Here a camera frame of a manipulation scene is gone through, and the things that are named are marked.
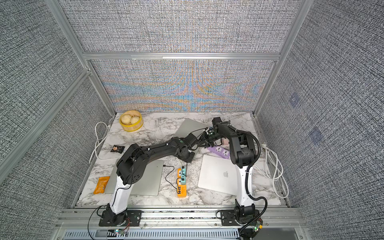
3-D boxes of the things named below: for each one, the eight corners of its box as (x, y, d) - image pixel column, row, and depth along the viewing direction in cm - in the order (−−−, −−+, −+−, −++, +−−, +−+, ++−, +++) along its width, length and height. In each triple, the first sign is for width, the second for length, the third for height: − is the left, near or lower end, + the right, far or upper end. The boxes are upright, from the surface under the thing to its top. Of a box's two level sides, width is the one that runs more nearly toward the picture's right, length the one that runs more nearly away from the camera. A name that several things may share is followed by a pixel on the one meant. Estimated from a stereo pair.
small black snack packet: (112, 152, 100) (111, 150, 98) (115, 146, 103) (114, 144, 101) (121, 153, 99) (120, 151, 98) (124, 147, 102) (123, 146, 100)
